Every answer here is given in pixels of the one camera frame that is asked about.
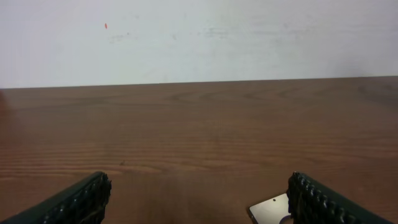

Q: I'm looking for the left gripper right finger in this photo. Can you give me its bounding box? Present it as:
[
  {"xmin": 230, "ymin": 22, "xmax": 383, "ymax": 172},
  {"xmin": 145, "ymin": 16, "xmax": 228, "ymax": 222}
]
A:
[{"xmin": 286, "ymin": 172, "xmax": 392, "ymax": 224}]

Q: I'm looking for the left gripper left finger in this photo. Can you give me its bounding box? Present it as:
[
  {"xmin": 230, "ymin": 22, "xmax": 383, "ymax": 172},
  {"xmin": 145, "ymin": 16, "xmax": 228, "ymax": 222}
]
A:
[{"xmin": 1, "ymin": 171, "xmax": 111, "ymax": 224}]

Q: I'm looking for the Galaxy S25 Ultra smartphone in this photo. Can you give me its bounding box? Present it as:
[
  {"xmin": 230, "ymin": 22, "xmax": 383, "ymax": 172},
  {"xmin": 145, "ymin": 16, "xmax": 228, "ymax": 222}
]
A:
[{"xmin": 248, "ymin": 194, "xmax": 294, "ymax": 224}]

